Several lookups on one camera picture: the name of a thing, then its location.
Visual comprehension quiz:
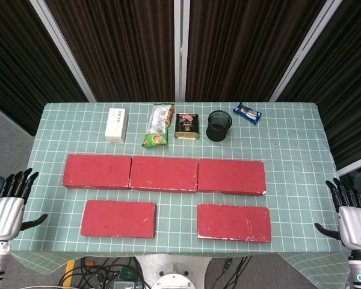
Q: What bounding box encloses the grey electronics box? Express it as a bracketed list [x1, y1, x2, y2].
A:
[111, 280, 138, 289]

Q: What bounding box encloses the green checked tablecloth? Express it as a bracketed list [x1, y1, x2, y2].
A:
[7, 102, 360, 282]

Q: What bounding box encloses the black gold luncheon meat can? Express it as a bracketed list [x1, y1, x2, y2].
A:
[173, 113, 201, 141]

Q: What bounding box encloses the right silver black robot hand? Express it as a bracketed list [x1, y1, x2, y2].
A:
[314, 177, 361, 250]

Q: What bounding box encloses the green circuit board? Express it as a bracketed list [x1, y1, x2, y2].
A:
[119, 267, 137, 280]

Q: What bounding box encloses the blue cookie packet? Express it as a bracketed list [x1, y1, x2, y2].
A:
[232, 102, 262, 126]

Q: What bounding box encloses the green white snack packet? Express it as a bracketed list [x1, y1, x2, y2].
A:
[141, 104, 175, 148]

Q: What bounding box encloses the black cable tangle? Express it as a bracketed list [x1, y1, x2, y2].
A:
[221, 255, 253, 289]
[58, 255, 145, 289]

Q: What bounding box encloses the dark ribbed partition panel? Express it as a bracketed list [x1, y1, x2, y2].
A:
[186, 0, 327, 103]
[0, 0, 90, 136]
[278, 0, 361, 171]
[45, 0, 177, 103]

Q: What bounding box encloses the black mesh pen holder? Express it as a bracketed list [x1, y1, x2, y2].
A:
[206, 110, 233, 142]

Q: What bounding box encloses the silver partition post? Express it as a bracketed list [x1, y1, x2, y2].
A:
[173, 0, 190, 103]
[29, 0, 97, 103]
[269, 0, 339, 103]

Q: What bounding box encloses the yellow floor tape strip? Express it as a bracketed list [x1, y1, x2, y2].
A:
[61, 260, 76, 287]

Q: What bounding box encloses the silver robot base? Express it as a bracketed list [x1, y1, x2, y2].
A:
[135, 254, 213, 289]

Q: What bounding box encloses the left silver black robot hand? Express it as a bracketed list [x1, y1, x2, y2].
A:
[0, 167, 48, 241]

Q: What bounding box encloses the white cardboard box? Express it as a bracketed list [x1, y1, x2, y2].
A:
[104, 108, 129, 144]

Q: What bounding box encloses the red rectangular brick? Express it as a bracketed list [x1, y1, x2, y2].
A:
[62, 154, 132, 190]
[80, 199, 157, 239]
[129, 155, 199, 193]
[197, 158, 267, 197]
[196, 202, 273, 243]

